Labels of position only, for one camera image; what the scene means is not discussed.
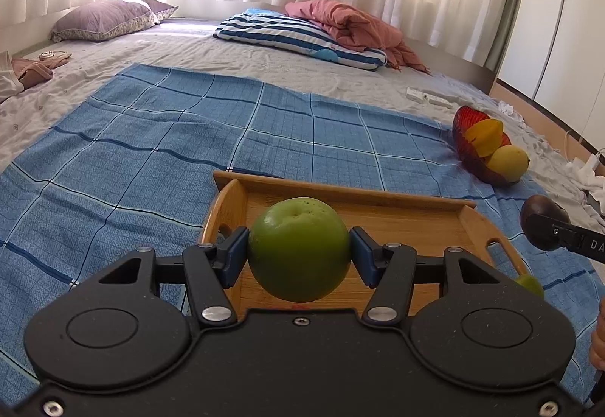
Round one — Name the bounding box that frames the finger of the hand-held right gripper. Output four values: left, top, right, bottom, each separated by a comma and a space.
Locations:
533, 215, 574, 253

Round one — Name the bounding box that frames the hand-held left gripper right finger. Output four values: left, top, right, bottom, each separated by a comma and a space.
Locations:
349, 229, 509, 327

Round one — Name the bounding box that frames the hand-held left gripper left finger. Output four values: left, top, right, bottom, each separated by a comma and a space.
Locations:
95, 228, 250, 329

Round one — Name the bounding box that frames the dark purple fruit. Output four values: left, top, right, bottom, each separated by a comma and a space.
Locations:
520, 194, 570, 251

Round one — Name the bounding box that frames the wooden tray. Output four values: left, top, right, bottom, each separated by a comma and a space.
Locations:
197, 170, 527, 323

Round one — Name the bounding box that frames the green apple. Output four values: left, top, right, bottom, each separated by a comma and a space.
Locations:
248, 197, 353, 303
514, 274, 545, 299

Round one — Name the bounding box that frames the person's right hand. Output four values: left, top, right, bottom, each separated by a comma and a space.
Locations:
590, 303, 605, 370

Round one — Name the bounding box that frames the crumpled white cloth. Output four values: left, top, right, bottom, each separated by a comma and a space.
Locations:
496, 101, 605, 216

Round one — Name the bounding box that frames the white charger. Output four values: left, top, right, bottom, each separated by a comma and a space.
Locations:
574, 153, 605, 175

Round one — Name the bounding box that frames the yellow mango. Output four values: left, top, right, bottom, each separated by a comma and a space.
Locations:
487, 145, 531, 184

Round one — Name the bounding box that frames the yellow starfruit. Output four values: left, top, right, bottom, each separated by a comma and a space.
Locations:
462, 118, 506, 159

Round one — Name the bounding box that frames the red glass bowl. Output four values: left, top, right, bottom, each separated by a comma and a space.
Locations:
452, 106, 523, 188

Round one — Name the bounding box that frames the blue checked blanket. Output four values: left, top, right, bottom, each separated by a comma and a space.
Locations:
0, 62, 605, 403

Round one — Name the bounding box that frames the grey bed sheet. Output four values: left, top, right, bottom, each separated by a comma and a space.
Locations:
0, 15, 605, 229

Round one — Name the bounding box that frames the white wardrobe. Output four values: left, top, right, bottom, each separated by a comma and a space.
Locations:
496, 0, 605, 138

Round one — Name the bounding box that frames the blue white striped pillow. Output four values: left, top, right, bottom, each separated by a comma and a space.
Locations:
213, 8, 388, 72

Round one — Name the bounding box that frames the pink quilt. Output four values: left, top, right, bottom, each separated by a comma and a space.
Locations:
285, 0, 431, 76

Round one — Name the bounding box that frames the purple pillow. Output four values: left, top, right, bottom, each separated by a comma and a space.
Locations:
48, 0, 158, 43
139, 0, 179, 24

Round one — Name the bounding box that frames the pink clothing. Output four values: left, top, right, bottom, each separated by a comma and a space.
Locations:
12, 50, 71, 89

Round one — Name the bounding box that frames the white clothing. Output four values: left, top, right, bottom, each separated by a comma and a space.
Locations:
0, 50, 25, 104

